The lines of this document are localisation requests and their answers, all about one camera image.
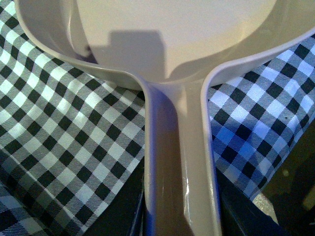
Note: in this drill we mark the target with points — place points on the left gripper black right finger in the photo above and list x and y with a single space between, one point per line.
239 215

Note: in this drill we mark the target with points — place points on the black white checkered bed sheet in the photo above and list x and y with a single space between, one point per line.
69 142

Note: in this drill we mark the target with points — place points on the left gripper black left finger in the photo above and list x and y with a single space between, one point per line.
124 215

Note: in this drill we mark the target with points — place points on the beige plastic dustpan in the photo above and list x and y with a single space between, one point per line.
172 50

